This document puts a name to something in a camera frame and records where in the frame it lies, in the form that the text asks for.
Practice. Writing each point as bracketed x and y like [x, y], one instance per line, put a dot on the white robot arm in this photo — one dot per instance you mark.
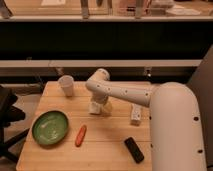
[177, 141]

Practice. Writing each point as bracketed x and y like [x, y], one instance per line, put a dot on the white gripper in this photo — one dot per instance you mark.
[107, 108]

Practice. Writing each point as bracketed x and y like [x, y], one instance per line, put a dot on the orange carrot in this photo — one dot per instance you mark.
[80, 136]

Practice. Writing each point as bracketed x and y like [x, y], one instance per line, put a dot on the white paper cup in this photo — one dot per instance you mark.
[66, 83]

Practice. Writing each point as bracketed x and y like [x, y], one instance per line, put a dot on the green bowl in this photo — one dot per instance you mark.
[50, 128]

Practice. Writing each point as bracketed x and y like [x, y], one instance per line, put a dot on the white bottle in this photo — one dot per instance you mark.
[135, 117]

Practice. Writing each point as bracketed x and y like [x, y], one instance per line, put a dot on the white sponge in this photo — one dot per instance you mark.
[94, 108]

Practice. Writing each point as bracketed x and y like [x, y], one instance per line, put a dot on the black remote control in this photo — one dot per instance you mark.
[134, 150]

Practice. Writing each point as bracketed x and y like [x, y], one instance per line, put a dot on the black office chair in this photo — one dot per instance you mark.
[8, 114]

